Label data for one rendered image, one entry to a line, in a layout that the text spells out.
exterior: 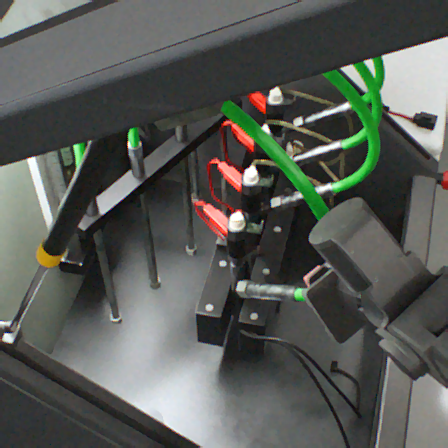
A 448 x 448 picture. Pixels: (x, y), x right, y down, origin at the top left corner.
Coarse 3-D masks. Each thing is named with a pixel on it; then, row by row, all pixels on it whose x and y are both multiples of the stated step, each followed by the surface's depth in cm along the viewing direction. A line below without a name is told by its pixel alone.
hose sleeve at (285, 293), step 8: (248, 288) 98; (256, 288) 97; (264, 288) 96; (272, 288) 95; (280, 288) 94; (288, 288) 93; (296, 288) 93; (256, 296) 97; (264, 296) 96; (272, 296) 95; (280, 296) 94; (288, 296) 93
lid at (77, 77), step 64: (0, 0) 62; (64, 0) 55; (128, 0) 44; (192, 0) 40; (256, 0) 37; (320, 0) 34; (384, 0) 33; (0, 64) 48; (64, 64) 43; (128, 64) 40; (192, 64) 38; (256, 64) 37; (320, 64) 36; (0, 128) 45; (64, 128) 44; (128, 128) 43
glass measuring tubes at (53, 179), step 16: (32, 160) 108; (48, 160) 108; (64, 160) 113; (32, 176) 110; (48, 176) 113; (64, 176) 116; (48, 192) 114; (64, 192) 114; (48, 208) 115; (48, 224) 118; (80, 240) 127; (64, 256) 124; (80, 256) 125; (80, 272) 126
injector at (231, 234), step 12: (228, 228) 106; (228, 240) 108; (240, 240) 107; (228, 252) 110; (240, 252) 109; (252, 252) 110; (240, 264) 112; (240, 276) 114; (240, 300) 119; (240, 312) 121
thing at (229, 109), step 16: (224, 112) 78; (240, 112) 78; (256, 128) 78; (80, 144) 101; (272, 144) 78; (80, 160) 103; (288, 160) 78; (288, 176) 78; (304, 176) 78; (304, 192) 79; (320, 208) 79
